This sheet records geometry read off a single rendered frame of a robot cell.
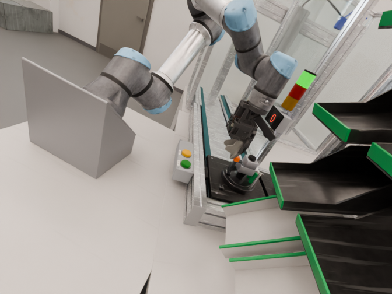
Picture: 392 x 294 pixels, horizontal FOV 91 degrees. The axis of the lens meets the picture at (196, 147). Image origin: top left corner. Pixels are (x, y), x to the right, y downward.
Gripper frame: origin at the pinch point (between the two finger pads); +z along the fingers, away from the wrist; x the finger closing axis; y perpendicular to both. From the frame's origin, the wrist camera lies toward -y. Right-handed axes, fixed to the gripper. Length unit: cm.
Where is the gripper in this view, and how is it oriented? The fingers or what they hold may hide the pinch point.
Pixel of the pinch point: (233, 156)
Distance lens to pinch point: 72.0
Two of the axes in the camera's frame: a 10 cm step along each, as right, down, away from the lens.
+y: -9.3, -3.0, -2.1
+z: -3.6, 7.8, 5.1
